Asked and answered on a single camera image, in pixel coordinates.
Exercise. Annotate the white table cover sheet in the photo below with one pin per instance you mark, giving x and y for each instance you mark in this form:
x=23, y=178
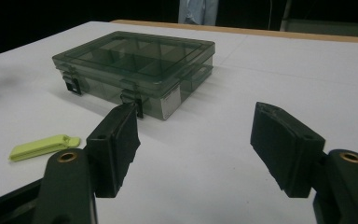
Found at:
x=261, y=71

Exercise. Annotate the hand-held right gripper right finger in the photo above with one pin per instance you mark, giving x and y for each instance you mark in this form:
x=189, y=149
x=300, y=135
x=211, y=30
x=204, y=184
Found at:
x=286, y=146

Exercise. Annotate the yellow-green plastic clip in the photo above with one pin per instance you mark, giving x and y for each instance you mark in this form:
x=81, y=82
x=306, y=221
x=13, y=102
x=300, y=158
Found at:
x=40, y=148

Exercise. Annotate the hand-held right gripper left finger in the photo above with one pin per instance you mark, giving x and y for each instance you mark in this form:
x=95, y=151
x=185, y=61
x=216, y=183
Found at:
x=113, y=149

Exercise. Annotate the light blue cloth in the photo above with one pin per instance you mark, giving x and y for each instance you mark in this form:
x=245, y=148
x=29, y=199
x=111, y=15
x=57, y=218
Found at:
x=197, y=11

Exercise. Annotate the grey transparent compartment storage box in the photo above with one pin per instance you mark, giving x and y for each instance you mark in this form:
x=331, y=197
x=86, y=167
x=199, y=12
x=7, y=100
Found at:
x=136, y=62

